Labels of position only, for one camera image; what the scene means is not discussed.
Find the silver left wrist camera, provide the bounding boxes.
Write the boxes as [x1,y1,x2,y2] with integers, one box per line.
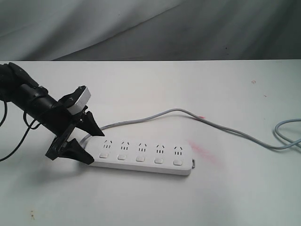
[66,86,91,115]

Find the white power strip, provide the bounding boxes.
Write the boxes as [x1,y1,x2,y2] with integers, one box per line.
[84,137,195,176]

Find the white backdrop cloth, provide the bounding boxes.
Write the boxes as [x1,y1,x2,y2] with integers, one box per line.
[0,0,301,61]

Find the grey power cable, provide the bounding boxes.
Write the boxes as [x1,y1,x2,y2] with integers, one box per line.
[79,108,301,149]

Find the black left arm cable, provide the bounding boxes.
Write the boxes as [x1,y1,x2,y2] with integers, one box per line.
[0,94,51,162]

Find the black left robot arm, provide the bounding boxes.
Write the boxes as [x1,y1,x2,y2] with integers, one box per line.
[0,62,104,165]

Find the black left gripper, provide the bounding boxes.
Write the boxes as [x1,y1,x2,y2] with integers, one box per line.
[37,94,104,164]

